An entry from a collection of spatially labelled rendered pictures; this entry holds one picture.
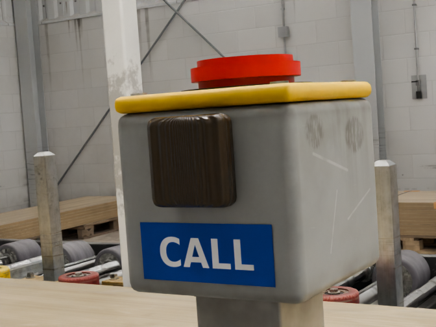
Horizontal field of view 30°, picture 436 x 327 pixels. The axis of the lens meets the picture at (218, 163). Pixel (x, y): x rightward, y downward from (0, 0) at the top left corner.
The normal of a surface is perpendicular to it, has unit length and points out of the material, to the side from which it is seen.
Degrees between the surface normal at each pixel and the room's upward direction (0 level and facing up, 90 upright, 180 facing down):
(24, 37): 90
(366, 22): 90
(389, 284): 90
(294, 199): 90
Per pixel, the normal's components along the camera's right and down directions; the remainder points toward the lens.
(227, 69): -0.33, 0.08
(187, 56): -0.53, 0.09
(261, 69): 0.22, 0.05
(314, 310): 0.85, -0.02
